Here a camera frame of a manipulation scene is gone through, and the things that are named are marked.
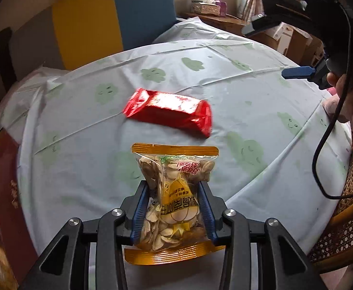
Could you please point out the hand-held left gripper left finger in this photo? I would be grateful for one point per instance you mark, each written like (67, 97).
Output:
(140, 214)

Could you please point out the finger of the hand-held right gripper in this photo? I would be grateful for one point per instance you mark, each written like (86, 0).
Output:
(297, 73)
(259, 24)

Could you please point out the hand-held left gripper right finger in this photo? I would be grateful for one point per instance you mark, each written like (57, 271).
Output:
(207, 214)

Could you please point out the orange-edged seed packet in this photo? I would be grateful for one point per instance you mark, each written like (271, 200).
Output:
(176, 193)

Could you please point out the red snack packet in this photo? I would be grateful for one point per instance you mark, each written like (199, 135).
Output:
(170, 108)

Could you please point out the red box with gold interior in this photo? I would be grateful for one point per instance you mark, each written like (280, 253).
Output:
(16, 202)

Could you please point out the white cardboard box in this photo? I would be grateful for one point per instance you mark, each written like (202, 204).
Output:
(280, 36)

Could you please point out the pale floral curtain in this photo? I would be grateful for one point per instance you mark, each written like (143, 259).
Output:
(250, 0)

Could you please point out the brown cardboard box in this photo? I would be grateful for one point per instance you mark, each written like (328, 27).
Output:
(300, 45)

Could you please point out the wooden nightstand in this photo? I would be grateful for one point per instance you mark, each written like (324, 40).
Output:
(228, 21)

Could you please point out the purple box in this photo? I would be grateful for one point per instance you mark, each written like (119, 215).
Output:
(221, 8)

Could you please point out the patterned tissue box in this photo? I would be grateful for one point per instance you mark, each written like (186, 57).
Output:
(208, 8)

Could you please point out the cloud print plastic tablecloth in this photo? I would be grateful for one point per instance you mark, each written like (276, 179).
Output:
(104, 157)

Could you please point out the wicker chair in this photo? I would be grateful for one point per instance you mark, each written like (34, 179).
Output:
(345, 217)

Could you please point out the grey yellow blue headboard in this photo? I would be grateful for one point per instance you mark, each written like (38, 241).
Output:
(85, 27)

